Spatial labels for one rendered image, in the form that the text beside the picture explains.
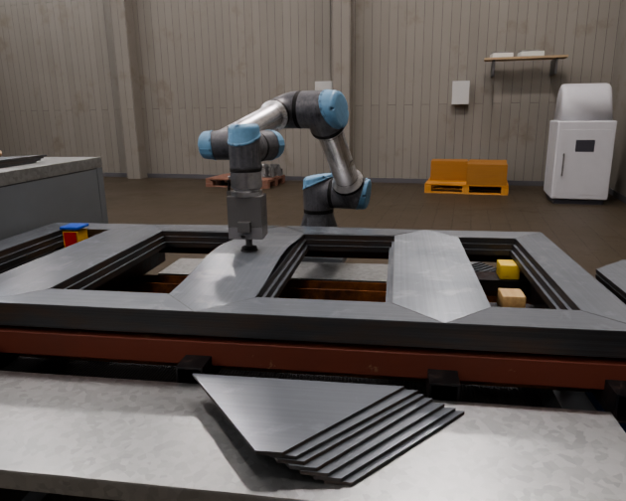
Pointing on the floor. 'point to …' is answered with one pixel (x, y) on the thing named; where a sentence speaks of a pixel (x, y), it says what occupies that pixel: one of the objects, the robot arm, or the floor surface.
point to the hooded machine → (580, 145)
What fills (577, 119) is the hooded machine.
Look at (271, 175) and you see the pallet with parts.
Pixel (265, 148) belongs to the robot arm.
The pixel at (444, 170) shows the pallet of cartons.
